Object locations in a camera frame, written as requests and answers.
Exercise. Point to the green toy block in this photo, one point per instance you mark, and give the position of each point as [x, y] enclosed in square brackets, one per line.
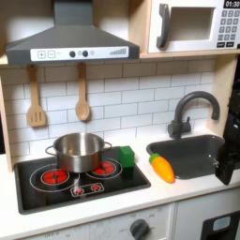
[127, 156]

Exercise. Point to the dark grey sink basin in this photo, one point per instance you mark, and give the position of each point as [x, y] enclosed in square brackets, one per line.
[187, 156]

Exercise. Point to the dark grey tap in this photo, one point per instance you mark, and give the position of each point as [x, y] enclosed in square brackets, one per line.
[191, 112]

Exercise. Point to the orange toy carrot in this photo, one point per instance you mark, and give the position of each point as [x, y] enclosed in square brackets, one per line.
[163, 168]

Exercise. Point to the grey oven knob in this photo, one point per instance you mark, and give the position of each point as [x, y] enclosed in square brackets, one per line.
[139, 229]

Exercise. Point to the white toy microwave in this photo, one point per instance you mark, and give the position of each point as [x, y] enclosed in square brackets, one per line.
[195, 25]

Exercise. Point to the steel pot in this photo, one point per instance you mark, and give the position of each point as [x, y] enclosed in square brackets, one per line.
[78, 152]

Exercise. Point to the black stove top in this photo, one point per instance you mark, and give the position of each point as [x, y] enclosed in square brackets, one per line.
[78, 184]

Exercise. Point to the wooden spoon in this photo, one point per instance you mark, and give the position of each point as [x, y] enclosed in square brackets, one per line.
[82, 97]

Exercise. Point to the grey range hood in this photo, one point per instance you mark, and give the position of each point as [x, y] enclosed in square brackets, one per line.
[72, 40]

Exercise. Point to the wooden slotted spatula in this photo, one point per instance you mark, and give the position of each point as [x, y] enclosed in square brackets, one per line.
[35, 103]

